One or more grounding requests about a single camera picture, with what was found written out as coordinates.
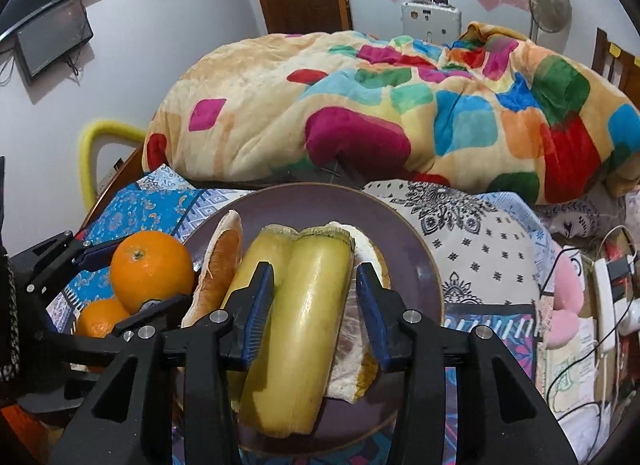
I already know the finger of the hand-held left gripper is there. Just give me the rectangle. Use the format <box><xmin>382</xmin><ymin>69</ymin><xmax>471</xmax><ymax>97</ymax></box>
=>
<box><xmin>10</xmin><ymin>231</ymin><xmax>123</xmax><ymax>296</ymax></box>
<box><xmin>47</xmin><ymin>294</ymin><xmax>193</xmax><ymax>371</ymax></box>

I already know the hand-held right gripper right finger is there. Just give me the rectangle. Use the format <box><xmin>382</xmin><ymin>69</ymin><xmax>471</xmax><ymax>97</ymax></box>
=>
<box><xmin>356</xmin><ymin>261</ymin><xmax>581</xmax><ymax>465</ymax></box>

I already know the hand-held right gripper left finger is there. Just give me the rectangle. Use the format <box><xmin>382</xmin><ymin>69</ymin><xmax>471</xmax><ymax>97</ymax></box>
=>
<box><xmin>52</xmin><ymin>261</ymin><xmax>276</xmax><ymax>465</ymax></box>

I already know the pomelo wedge with peel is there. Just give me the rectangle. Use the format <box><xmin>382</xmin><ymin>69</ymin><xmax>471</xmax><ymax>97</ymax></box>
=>
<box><xmin>325</xmin><ymin>221</ymin><xmax>393</xmax><ymax>403</ymax></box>

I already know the yellow sugarcane piece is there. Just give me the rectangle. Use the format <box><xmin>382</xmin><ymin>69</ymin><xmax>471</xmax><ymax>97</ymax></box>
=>
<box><xmin>237</xmin><ymin>226</ymin><xmax>356</xmax><ymax>438</ymax></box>
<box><xmin>220</xmin><ymin>226</ymin><xmax>301</xmax><ymax>413</ymax></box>

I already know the orange with sticker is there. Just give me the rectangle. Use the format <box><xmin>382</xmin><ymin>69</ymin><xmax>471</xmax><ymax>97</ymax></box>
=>
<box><xmin>75</xmin><ymin>299</ymin><xmax>132</xmax><ymax>340</ymax></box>

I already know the large orange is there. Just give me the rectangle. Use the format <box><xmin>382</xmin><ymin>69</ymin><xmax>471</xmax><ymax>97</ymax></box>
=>
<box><xmin>110</xmin><ymin>231</ymin><xmax>196</xmax><ymax>316</ymax></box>

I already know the peeled pomelo segment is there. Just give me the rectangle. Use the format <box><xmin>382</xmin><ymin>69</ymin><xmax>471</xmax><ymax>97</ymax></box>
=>
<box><xmin>181</xmin><ymin>210</ymin><xmax>244</xmax><ymax>328</ymax></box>

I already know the purple plate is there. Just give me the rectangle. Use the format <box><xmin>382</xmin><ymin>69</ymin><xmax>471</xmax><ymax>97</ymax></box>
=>
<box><xmin>172</xmin><ymin>182</ymin><xmax>445</xmax><ymax>456</ymax></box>

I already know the blue paisley cloth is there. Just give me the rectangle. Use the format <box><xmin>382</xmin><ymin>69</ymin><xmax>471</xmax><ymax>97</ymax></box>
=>
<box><xmin>50</xmin><ymin>165</ymin><xmax>201</xmax><ymax>336</ymax></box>

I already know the yellow foam tube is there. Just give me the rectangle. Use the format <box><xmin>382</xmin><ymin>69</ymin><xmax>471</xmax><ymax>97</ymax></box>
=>
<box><xmin>77</xmin><ymin>119</ymin><xmax>148</xmax><ymax>210</ymax></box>

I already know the white black-printed sheet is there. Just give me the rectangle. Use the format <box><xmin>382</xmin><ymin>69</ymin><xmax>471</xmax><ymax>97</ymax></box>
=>
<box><xmin>362</xmin><ymin>180</ymin><xmax>556</xmax><ymax>306</ymax></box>

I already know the pink plush toy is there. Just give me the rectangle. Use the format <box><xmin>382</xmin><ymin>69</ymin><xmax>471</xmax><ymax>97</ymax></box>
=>
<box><xmin>542</xmin><ymin>255</ymin><xmax>586</xmax><ymax>351</ymax></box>

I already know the green printed paper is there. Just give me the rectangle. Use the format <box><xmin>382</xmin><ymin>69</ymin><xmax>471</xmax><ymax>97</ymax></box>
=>
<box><xmin>542</xmin><ymin>335</ymin><xmax>601</xmax><ymax>406</ymax></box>

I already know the colourful patchwork blanket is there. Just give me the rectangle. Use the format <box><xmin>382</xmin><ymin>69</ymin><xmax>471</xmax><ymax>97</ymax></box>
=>
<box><xmin>142</xmin><ymin>21</ymin><xmax>640</xmax><ymax>206</ymax></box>

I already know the grey printed pillow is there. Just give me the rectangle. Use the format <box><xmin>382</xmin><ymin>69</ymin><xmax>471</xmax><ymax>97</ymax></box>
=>
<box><xmin>535</xmin><ymin>195</ymin><xmax>626</xmax><ymax>241</ymax></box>

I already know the white power strip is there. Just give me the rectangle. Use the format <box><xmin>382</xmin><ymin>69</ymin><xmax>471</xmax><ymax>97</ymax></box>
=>
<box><xmin>592</xmin><ymin>257</ymin><xmax>621</xmax><ymax>361</ymax></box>

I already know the white plug adapter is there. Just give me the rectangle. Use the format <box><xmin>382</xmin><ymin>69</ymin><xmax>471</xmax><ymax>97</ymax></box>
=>
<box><xmin>620</xmin><ymin>297</ymin><xmax>640</xmax><ymax>338</ymax></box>

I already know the wooden headboard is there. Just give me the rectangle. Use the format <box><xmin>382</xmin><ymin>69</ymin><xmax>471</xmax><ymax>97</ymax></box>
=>
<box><xmin>592</xmin><ymin>27</ymin><xmax>640</xmax><ymax>96</ymax></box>

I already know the standing fan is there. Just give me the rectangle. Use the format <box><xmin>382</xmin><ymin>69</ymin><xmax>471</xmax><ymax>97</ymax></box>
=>
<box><xmin>529</xmin><ymin>0</ymin><xmax>572</xmax><ymax>43</ymax></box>

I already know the small black wall monitor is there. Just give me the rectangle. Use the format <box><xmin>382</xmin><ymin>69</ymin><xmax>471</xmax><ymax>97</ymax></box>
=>
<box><xmin>14</xmin><ymin>0</ymin><xmax>95</xmax><ymax>86</ymax></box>

